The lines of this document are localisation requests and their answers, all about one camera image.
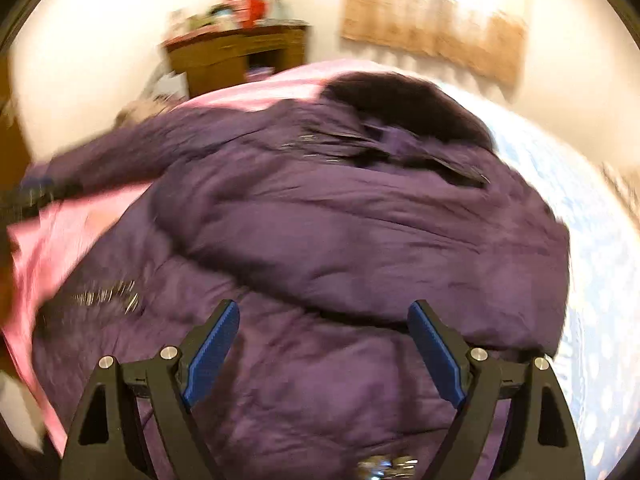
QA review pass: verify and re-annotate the blue polka dot bed sheet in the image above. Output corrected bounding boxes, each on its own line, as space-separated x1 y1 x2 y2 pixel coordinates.
440 84 639 479

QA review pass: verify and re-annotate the beige patterned window curtain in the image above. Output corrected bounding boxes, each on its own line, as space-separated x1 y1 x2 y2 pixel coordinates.
340 0 527 88

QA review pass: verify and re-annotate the white paper bag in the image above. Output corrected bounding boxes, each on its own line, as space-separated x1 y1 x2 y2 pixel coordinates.
141 65 189 101

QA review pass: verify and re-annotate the beige clothes pile on floor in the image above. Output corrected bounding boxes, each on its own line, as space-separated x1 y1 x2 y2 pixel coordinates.
114 99 166 128

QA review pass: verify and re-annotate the pink knitted blanket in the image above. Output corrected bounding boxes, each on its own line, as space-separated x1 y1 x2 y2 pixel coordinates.
1 58 389 455

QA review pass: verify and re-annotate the purple padded hooded jacket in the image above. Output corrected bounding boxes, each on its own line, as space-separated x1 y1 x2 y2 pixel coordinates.
32 73 570 479

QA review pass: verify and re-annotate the dark wooden desk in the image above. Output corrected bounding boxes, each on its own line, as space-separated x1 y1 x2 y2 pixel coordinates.
162 23 308 98

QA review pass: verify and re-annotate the grey patterned pillow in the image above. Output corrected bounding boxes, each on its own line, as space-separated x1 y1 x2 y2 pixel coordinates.
601 162 640 228

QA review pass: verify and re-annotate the red gift box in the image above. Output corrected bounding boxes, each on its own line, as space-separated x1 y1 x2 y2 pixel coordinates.
222 0 267 28

